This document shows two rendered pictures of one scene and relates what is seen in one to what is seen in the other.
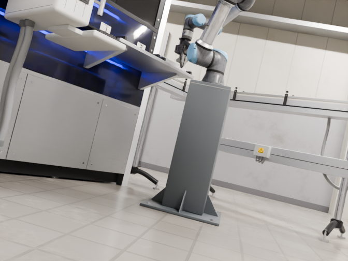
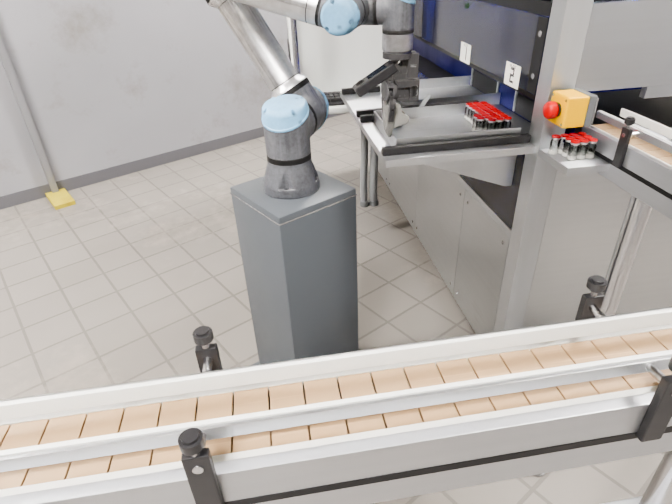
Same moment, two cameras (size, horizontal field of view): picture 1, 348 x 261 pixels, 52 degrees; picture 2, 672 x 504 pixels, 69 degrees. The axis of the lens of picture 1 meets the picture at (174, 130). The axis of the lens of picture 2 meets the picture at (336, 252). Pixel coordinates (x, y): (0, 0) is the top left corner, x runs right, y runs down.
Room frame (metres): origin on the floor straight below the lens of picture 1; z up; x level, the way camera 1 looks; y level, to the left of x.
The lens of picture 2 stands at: (3.13, -0.99, 1.34)
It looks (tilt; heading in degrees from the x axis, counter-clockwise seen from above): 32 degrees down; 133
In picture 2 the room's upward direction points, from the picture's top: 3 degrees counter-clockwise
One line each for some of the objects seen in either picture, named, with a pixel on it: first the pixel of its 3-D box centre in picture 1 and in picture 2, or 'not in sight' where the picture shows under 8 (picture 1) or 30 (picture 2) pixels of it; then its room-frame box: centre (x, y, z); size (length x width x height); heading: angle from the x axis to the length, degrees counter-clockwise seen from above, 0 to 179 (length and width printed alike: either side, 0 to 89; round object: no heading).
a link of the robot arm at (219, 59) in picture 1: (216, 61); (287, 126); (2.22, -0.16, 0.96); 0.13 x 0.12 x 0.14; 116
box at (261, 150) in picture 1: (262, 150); not in sight; (2.81, -0.72, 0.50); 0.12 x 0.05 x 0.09; 50
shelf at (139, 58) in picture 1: (134, 60); (432, 116); (2.33, 0.36, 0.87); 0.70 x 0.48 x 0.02; 140
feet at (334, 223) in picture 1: (335, 229); not in sight; (2.47, -1.24, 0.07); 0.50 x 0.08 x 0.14; 140
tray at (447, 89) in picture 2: not in sight; (436, 92); (2.24, 0.52, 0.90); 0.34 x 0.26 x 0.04; 50
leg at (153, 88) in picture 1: (143, 129); (604, 314); (2.97, 0.26, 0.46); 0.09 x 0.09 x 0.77; 50
